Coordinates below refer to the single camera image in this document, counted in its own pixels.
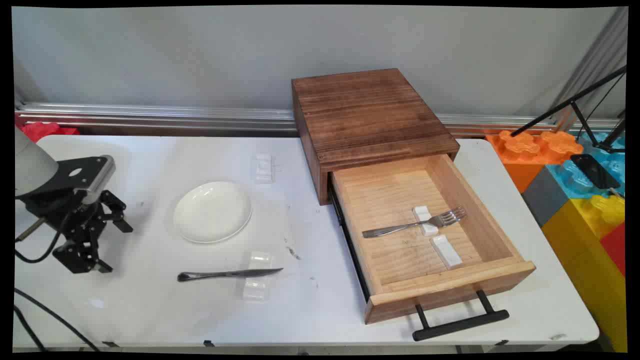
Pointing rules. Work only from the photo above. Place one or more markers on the orange foam block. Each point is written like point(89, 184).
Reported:
point(520, 150)

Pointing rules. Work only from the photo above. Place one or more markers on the white round plate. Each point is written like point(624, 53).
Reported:
point(212, 211)

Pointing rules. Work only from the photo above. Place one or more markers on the grey foam block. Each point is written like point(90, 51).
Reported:
point(545, 197)

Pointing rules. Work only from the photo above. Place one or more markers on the light wooden drawer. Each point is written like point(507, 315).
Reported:
point(395, 200)

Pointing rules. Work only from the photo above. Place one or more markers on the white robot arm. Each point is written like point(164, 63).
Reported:
point(30, 165)

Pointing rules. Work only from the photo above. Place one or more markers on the white cutlery rest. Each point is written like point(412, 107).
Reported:
point(264, 168)
point(447, 252)
point(255, 291)
point(421, 212)

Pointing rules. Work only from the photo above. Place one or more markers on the silver table knife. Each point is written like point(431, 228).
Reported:
point(225, 274)

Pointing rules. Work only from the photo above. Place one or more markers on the blue foam block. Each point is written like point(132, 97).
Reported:
point(575, 181)

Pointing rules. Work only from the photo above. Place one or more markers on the black tripod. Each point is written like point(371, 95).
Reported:
point(565, 105)

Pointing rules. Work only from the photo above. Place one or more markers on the dark wooden drawer cabinet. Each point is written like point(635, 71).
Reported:
point(370, 115)

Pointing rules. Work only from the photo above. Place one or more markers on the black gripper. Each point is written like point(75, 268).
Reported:
point(70, 215)

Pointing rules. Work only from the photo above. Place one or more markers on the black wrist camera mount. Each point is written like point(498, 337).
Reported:
point(75, 172)

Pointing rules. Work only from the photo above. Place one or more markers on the aluminium rail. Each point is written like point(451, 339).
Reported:
point(150, 116)

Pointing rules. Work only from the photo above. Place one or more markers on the silver fork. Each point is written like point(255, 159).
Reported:
point(400, 229)

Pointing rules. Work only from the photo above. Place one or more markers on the colourful giant toy bricks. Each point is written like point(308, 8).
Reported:
point(580, 260)

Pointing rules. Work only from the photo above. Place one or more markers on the black smartphone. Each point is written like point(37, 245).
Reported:
point(595, 171)

